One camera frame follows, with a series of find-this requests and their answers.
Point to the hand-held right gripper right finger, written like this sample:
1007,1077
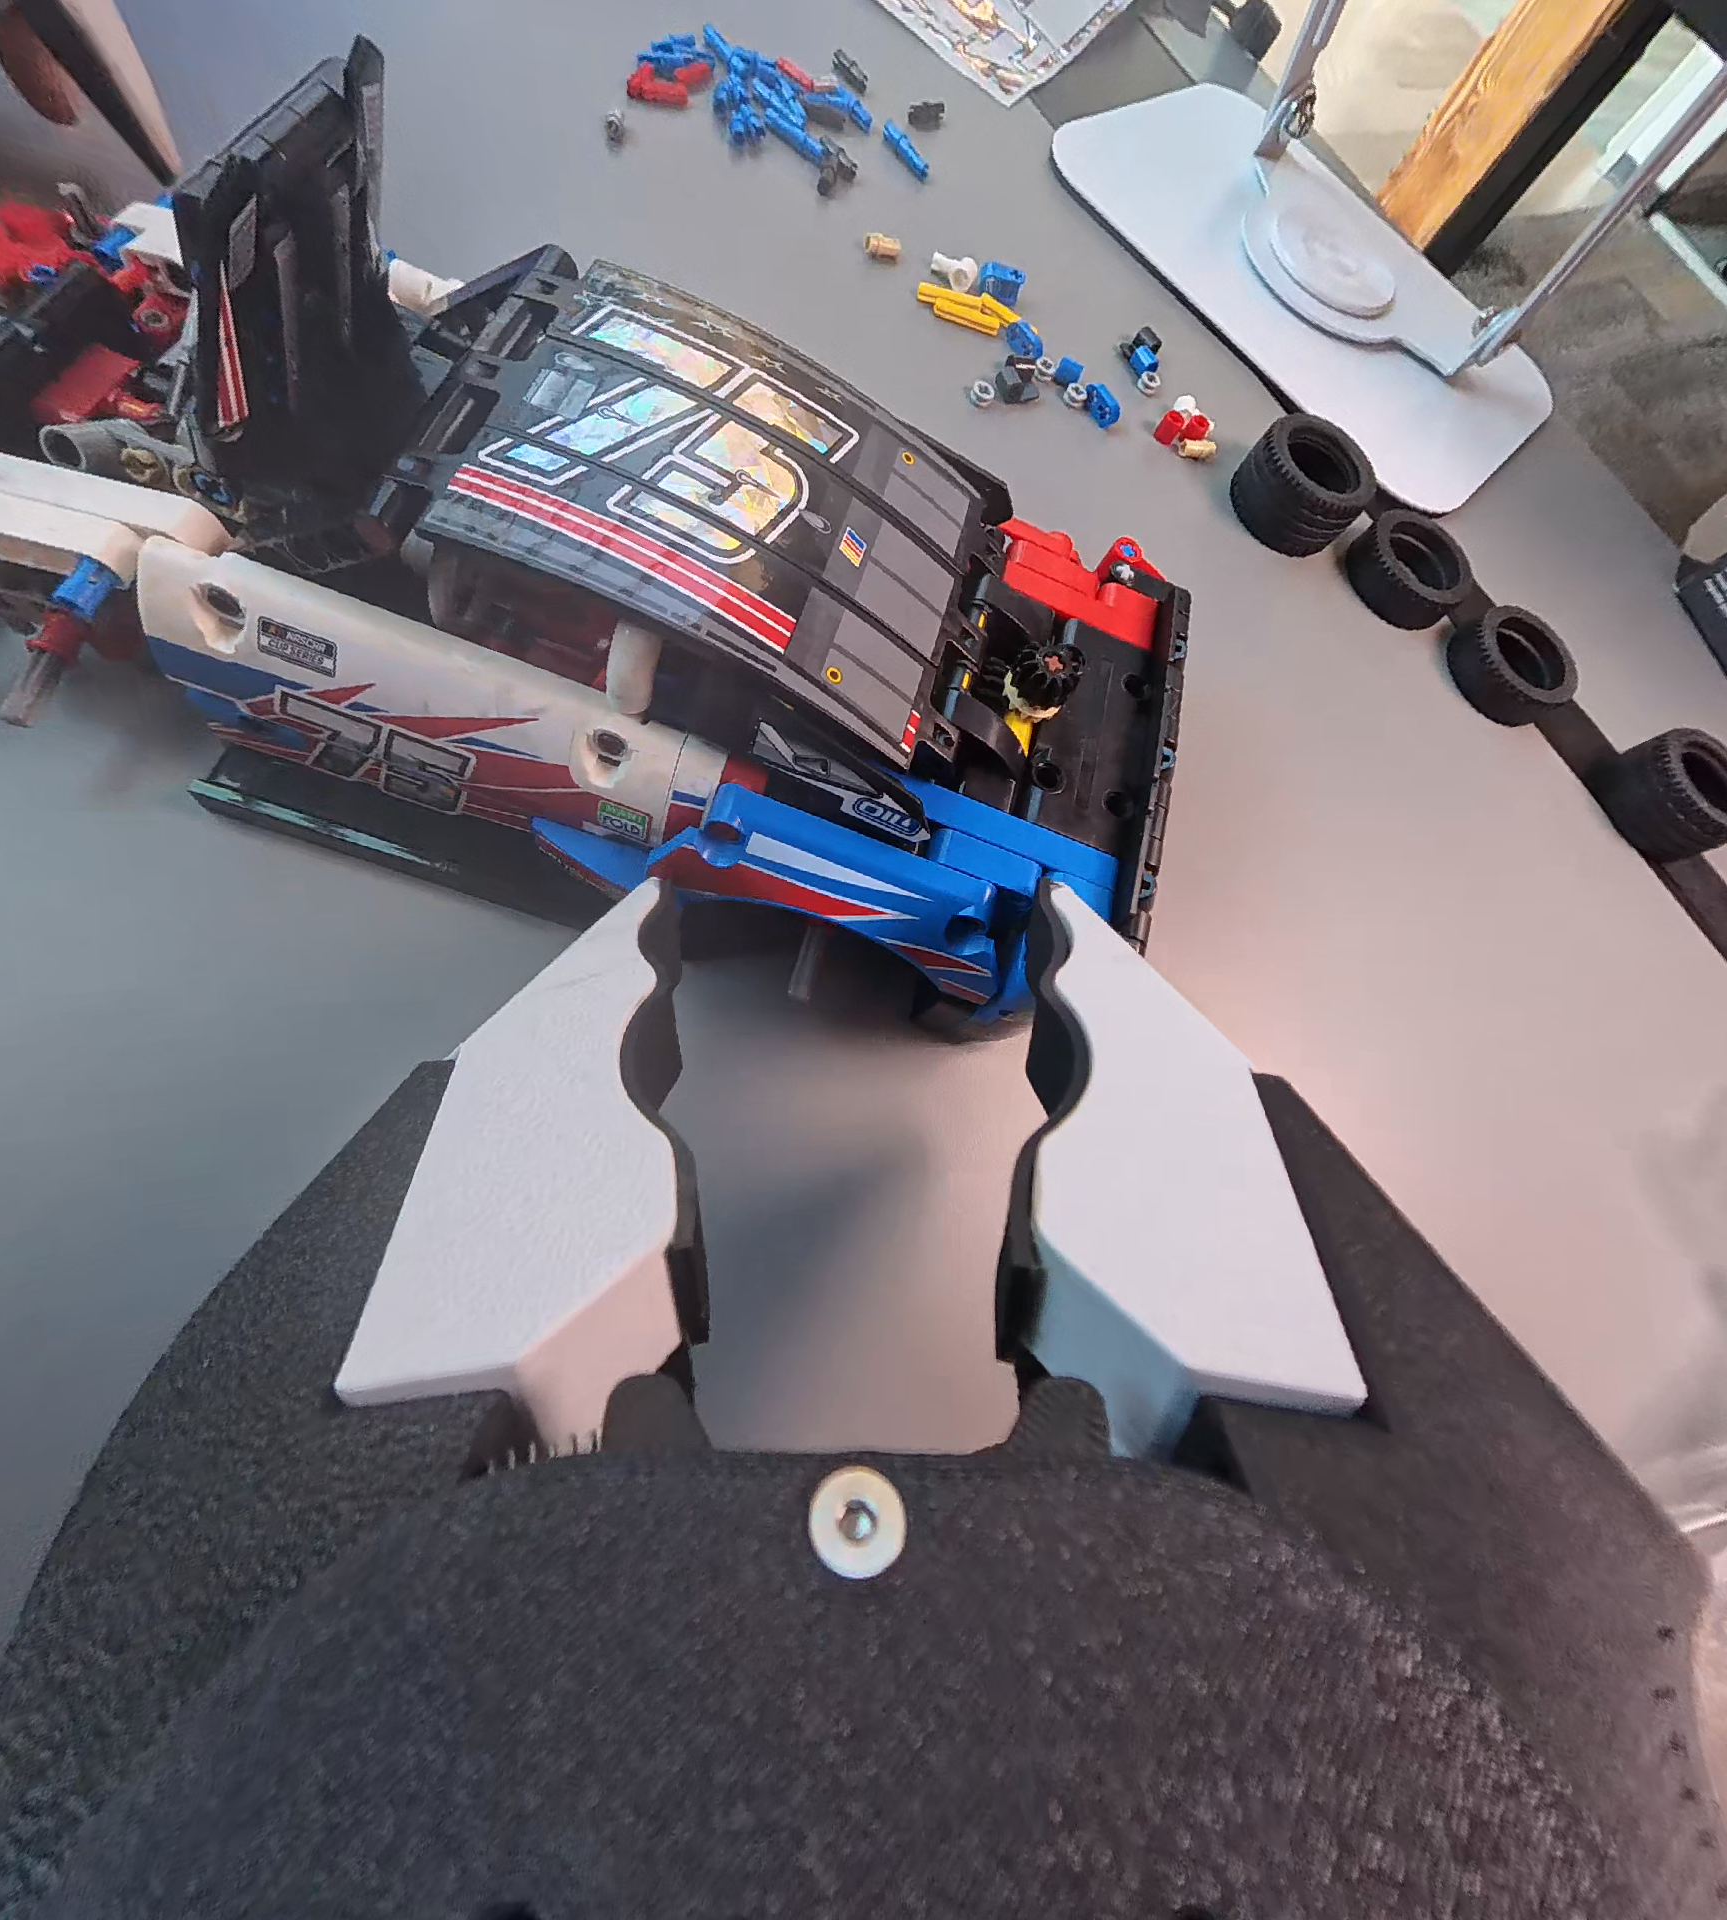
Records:
1177,1231

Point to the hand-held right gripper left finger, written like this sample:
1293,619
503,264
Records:
501,1231

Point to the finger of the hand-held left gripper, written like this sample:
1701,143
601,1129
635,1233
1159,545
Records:
106,45

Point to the brick race car model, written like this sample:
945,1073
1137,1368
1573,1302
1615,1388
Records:
683,495

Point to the black rubber toy tyre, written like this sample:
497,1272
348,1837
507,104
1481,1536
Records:
1407,571
1297,483
1683,795
1513,668

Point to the pile of blue brick pins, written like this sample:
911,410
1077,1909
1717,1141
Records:
773,99

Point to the printed instruction booklet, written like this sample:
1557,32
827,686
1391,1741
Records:
983,38

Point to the scattered mixed brick pieces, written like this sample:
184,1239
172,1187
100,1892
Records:
1019,338

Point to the silver monitor stand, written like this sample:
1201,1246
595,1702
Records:
1193,194

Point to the wooden panel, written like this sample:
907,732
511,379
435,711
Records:
1507,104

